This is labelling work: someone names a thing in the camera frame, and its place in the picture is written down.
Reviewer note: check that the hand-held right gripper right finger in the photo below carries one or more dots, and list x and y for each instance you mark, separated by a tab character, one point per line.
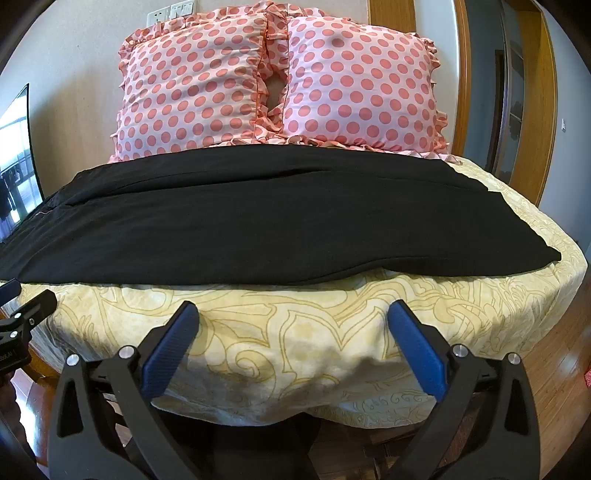
415	346

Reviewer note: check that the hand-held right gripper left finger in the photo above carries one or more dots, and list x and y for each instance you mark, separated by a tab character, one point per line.
171	344

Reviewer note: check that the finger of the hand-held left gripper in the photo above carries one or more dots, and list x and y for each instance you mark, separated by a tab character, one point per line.
8	290
34	308

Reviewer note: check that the black pants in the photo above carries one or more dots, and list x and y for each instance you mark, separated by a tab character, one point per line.
258	221

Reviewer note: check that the yellow patterned bed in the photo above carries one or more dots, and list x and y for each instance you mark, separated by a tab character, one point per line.
295	341

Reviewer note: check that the window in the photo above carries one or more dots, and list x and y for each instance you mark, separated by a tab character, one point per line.
17	161

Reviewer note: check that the red object on floor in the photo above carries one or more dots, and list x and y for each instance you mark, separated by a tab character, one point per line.
587	376

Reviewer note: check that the pink polka dot pillow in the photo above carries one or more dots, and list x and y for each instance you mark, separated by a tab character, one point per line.
194	92
360	87

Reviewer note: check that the wooden door frame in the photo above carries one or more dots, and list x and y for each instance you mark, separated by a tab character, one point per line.
475	83

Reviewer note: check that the white wall socket panel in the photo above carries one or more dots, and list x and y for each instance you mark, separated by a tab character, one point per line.
170	14

